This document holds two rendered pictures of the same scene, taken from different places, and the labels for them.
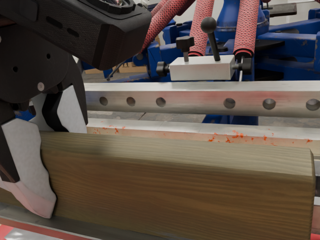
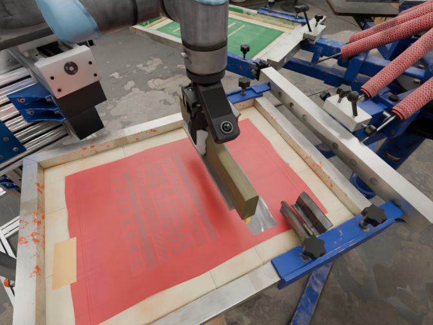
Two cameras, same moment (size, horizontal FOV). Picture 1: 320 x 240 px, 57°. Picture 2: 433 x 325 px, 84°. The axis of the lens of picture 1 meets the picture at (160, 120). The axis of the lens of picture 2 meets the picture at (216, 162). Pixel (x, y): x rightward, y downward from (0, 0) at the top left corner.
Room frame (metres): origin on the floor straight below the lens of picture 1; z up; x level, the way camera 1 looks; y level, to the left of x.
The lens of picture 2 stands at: (-0.09, -0.17, 1.51)
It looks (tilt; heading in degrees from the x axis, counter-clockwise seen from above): 50 degrees down; 39
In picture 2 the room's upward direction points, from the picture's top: straight up
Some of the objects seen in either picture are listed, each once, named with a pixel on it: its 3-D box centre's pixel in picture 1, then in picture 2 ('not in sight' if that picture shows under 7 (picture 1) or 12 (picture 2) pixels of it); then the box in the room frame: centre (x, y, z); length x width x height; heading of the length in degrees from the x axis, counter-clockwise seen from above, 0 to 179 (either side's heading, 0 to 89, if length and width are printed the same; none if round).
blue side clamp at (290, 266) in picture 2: not in sight; (331, 244); (0.23, -0.24, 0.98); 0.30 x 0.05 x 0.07; 154
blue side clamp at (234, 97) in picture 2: not in sight; (223, 106); (0.47, 0.26, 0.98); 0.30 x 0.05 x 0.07; 154
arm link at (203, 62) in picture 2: not in sight; (203, 55); (0.21, 0.10, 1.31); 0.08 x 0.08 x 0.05
